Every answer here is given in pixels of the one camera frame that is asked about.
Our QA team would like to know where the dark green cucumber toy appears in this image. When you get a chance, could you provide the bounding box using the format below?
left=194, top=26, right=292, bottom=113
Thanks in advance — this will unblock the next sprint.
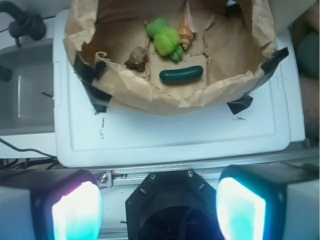
left=159, top=65, right=204, bottom=85

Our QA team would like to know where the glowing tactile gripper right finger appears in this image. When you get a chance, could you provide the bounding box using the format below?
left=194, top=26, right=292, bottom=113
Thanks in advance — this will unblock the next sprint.
left=216, top=163, right=320, bottom=240

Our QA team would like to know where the black cable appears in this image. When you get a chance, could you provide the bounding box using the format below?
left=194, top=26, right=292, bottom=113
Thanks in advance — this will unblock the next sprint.
left=0, top=137, right=58, bottom=161

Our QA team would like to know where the brown rough rock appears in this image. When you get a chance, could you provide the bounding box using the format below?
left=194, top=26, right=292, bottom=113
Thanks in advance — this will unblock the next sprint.
left=124, top=46, right=148, bottom=73

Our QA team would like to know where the white plastic bin lid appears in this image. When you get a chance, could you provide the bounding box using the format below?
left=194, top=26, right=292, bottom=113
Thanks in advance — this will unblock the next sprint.
left=53, top=10, right=305, bottom=168

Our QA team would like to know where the green fuzzy plush toy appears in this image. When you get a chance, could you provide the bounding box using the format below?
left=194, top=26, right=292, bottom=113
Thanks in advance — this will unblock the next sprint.
left=146, top=18, right=184, bottom=62

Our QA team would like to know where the aluminium extrusion rail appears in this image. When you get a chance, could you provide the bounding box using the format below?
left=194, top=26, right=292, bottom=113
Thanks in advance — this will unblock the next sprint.
left=90, top=146, right=320, bottom=189

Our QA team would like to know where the orange spiral seashell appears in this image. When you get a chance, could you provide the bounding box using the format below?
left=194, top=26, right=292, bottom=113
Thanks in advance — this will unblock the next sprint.
left=177, top=1, right=198, bottom=51

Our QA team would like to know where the black octagonal mount plate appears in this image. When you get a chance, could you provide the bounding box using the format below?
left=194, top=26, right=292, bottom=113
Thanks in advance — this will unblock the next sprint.
left=125, top=171, right=224, bottom=240

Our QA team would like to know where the black clamp knob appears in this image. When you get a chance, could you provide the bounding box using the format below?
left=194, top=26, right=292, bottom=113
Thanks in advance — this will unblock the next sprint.
left=0, top=0, right=46, bottom=41

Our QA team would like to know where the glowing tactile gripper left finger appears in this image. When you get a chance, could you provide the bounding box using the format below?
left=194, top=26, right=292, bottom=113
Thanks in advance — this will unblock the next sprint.
left=0, top=169, right=103, bottom=240

